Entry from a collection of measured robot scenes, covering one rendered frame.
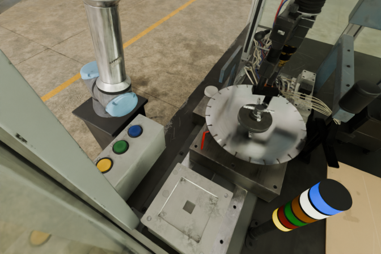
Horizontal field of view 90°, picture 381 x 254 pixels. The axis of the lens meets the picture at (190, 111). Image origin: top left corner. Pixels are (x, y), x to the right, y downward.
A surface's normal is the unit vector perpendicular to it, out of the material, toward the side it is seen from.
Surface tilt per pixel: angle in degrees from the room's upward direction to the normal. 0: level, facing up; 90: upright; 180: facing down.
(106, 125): 0
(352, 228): 0
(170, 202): 0
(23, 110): 90
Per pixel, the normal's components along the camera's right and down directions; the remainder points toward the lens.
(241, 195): 0.04, -0.64
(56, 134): 0.87, 0.40
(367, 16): -0.49, 0.65
